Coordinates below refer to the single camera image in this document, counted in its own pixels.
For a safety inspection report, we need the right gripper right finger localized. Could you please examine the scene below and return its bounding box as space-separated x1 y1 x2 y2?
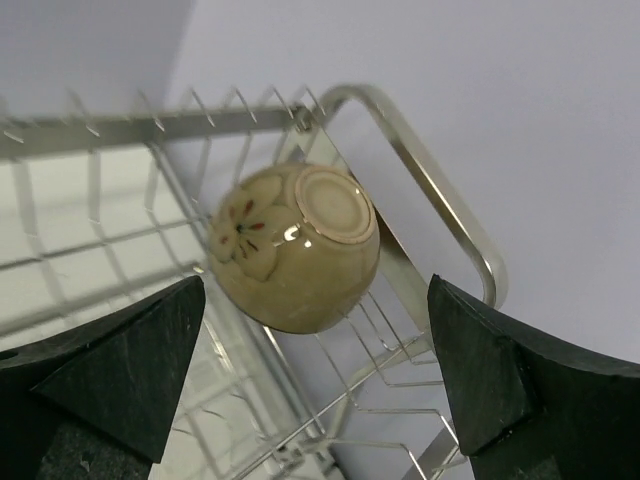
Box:
427 276 639 479

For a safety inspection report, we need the beige floral ceramic bowl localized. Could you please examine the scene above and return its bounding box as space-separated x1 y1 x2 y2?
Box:
208 163 381 335

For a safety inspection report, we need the stainless steel dish rack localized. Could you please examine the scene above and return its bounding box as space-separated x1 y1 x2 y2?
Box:
1 85 507 479

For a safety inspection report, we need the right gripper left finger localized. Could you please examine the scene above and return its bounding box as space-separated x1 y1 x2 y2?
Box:
1 275 206 479

